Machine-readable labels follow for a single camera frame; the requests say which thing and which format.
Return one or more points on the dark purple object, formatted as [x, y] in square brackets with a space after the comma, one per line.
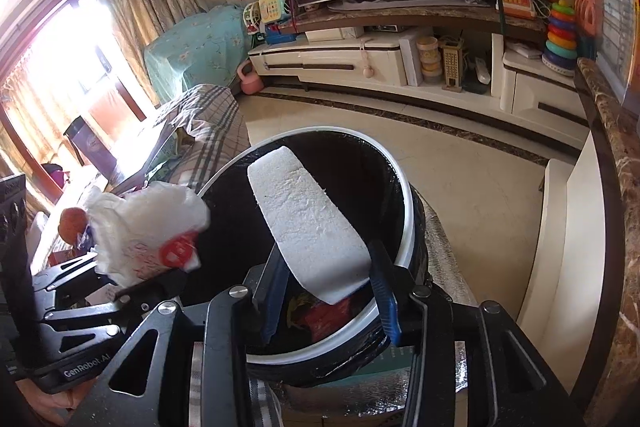
[54, 174]

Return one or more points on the stack of yellow cups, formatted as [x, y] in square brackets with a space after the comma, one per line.
[429, 59]

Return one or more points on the purple thermos bottle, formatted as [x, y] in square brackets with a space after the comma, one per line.
[82, 142]

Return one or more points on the teal floral cloth cover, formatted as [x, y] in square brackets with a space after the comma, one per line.
[200, 47]

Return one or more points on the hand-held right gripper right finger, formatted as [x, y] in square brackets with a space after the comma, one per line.
[386, 302]

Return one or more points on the colourful children's book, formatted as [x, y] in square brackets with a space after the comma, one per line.
[150, 142]

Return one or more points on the pink kettlebell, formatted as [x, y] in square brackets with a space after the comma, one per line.
[249, 82]

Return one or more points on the apple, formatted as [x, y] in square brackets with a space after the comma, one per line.
[72, 222]

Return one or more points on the white plastic bag red print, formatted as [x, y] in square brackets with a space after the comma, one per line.
[140, 217]

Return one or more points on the wall calendar sheet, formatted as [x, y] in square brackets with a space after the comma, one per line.
[620, 32]

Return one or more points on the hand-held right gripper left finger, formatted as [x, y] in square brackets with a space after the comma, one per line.
[272, 292]

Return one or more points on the white remote control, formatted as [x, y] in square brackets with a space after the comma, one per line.
[483, 71]

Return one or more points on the red and yellow toy phone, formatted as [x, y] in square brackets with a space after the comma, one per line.
[517, 4]

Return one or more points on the person's left hand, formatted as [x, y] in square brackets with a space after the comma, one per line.
[50, 404]

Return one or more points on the marble top side cabinet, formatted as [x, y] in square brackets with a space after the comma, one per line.
[615, 187]

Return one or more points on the white television cabinet marble top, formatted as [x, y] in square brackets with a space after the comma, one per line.
[350, 57]

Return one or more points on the black bin with white rim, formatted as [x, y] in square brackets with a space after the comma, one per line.
[360, 167]

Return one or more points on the orange plastic toy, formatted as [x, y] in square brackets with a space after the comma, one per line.
[587, 14]

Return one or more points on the red wrapper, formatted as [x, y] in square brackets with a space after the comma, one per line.
[327, 319]

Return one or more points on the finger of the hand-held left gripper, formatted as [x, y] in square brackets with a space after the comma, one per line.
[135, 294]
[65, 269]

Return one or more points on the white foam block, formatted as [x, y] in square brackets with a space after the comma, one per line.
[305, 217]

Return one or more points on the wooden tower toy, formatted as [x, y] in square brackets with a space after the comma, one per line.
[451, 67]

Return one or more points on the blue toy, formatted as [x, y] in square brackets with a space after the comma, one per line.
[280, 36]

